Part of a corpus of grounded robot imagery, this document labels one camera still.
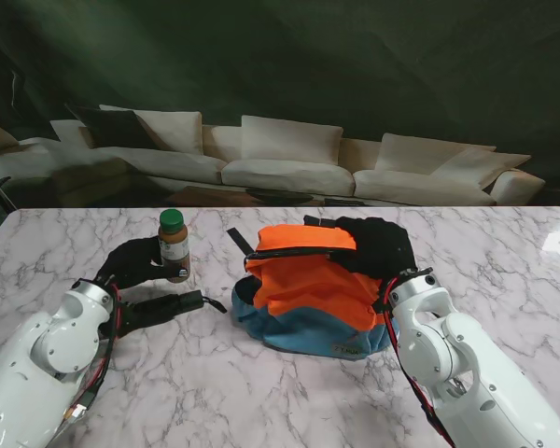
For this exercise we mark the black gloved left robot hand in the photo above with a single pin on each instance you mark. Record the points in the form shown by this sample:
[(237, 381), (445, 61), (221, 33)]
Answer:
[(130, 263)]

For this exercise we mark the black folding umbrella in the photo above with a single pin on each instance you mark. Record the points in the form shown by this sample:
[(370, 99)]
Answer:
[(163, 305)]

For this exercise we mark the dark brown cushion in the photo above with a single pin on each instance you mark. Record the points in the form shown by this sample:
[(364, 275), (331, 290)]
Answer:
[(112, 128)]

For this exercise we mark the brown bottle with green cap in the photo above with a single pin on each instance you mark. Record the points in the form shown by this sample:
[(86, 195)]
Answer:
[(173, 242)]

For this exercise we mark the orange and blue backpack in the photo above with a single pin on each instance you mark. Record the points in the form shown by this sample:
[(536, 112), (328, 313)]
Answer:
[(308, 289)]

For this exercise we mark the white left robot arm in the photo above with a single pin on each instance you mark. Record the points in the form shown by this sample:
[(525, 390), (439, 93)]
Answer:
[(28, 364)]

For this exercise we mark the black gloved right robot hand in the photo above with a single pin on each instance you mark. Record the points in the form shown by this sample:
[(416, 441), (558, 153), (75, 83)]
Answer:
[(382, 247)]

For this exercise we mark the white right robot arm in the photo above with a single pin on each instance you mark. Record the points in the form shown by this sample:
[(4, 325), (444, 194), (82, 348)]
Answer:
[(471, 368)]

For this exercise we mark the cream sofa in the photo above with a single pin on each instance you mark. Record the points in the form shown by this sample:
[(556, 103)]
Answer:
[(280, 168)]

